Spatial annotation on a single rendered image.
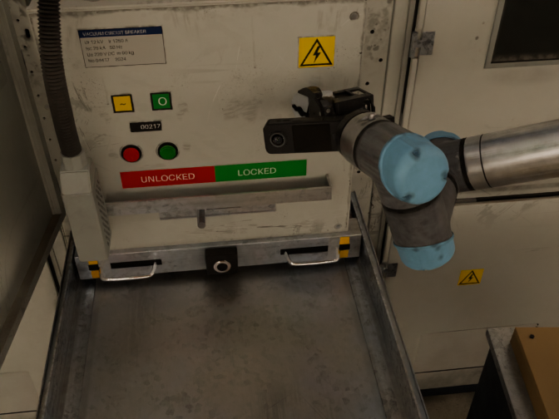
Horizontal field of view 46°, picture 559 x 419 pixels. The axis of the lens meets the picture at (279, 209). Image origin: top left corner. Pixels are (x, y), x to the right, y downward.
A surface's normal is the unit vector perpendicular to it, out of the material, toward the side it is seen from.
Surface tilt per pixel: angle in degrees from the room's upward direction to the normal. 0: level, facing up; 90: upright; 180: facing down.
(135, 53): 90
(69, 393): 0
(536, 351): 1
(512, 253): 90
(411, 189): 75
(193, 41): 90
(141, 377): 0
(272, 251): 90
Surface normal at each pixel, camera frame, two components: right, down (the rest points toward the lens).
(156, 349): 0.00, -0.76
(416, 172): 0.36, 0.39
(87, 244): 0.11, 0.64
